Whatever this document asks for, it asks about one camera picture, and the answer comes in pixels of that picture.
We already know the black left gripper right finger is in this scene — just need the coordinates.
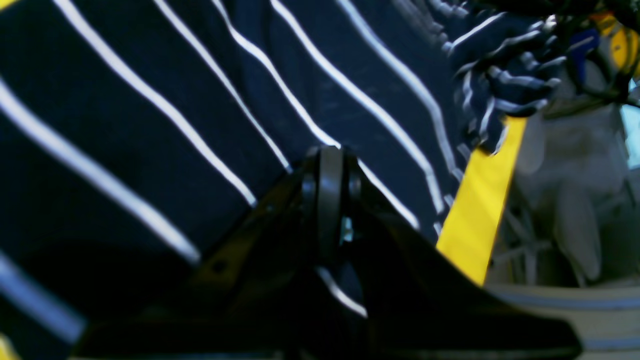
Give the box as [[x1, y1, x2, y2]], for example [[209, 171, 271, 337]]
[[330, 147, 583, 360]]

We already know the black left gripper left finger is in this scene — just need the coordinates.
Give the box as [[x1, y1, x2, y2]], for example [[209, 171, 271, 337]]
[[73, 147, 330, 360]]

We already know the navy white striped T-shirt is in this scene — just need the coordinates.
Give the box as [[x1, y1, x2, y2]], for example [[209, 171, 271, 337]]
[[0, 0, 565, 360]]

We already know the yellow table cloth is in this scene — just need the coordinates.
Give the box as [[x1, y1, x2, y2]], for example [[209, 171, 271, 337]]
[[436, 117, 527, 287]]

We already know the office chair base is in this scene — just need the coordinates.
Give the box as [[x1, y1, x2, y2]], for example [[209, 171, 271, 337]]
[[487, 100, 639, 289]]

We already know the aluminium frame rail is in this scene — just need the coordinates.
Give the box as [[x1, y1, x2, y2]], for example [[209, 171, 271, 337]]
[[485, 284, 640, 360]]

